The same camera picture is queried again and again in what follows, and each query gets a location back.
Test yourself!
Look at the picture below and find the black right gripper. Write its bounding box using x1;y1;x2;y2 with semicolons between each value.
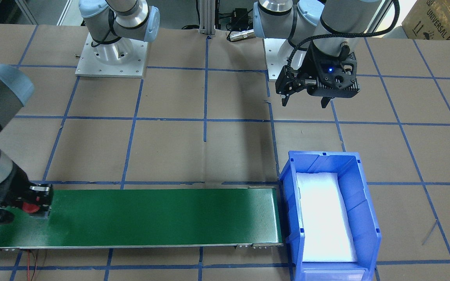
0;166;54;225

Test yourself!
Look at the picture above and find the black power adapter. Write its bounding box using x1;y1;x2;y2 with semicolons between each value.
231;8;249;21

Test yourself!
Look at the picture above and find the red wire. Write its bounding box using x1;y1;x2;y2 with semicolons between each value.
25;250;39;281

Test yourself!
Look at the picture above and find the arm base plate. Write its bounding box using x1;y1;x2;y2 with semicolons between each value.
263;36;331;82
75;34;150;78

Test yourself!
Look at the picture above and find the blue plastic storage bin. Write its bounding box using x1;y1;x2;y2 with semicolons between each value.
280;151;382;281

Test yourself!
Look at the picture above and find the aluminium frame post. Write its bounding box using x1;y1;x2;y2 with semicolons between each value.
198;0;216;37

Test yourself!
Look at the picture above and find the silver metal connector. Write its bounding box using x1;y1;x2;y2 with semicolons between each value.
227;30;256;42

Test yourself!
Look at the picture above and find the cardboard box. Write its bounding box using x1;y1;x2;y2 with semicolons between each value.
402;0;450;40

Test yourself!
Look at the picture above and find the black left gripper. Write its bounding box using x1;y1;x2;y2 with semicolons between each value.
275;42;360;108

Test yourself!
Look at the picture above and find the red push button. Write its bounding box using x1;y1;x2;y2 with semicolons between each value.
21;201;41;214

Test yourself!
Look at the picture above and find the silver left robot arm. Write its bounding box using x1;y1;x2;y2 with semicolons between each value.
252;0;381;108

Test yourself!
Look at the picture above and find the green conveyor belt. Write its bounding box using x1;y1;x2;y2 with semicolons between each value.
0;188;283;249

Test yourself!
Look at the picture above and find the black braided cable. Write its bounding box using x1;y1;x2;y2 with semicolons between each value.
287;0;400;73

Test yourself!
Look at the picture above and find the white foam pad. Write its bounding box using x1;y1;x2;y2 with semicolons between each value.
296;173;357;263

